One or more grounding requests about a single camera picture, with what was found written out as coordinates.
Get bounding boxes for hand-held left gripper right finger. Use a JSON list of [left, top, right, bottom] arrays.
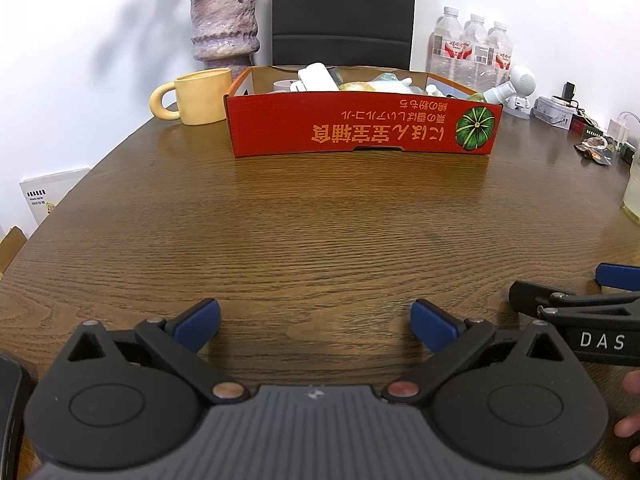
[[382, 298, 581, 406]]

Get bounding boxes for black paper bag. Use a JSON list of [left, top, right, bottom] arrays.
[[271, 0, 417, 71]]

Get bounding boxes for yellow white plush toy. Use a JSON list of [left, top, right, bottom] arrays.
[[340, 77, 416, 93]]

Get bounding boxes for brown cardboard piece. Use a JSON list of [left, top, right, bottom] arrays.
[[0, 226, 28, 276]]

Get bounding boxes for purple ceramic vase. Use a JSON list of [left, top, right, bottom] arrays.
[[189, 0, 261, 70]]

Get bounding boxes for white plastic pack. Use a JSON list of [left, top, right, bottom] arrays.
[[299, 62, 337, 92]]

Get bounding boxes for white paper box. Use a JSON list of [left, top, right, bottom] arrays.
[[20, 167, 92, 223]]

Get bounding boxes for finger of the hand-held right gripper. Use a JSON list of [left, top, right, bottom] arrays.
[[509, 280, 640, 322], [595, 263, 640, 292]]

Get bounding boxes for printed snack packet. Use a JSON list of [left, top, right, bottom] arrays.
[[574, 137, 618, 166]]

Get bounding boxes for dark object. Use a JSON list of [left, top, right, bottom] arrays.
[[0, 352, 33, 466]]

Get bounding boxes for small dark red box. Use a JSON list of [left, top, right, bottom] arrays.
[[571, 115, 606, 138]]

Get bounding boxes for white robot figure speaker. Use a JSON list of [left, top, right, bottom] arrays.
[[500, 64, 537, 120]]

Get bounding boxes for clear water bottle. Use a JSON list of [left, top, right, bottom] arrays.
[[485, 21, 515, 86], [430, 6, 466, 86], [462, 14, 493, 88]]

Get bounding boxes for yellow mug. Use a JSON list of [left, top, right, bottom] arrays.
[[150, 67, 235, 126]]

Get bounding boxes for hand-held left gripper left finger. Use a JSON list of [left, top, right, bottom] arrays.
[[55, 298, 251, 406]]

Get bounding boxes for person's right hand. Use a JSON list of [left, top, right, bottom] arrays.
[[614, 372, 640, 462]]

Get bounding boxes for red cardboard box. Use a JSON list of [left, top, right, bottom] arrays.
[[223, 65, 503, 158]]

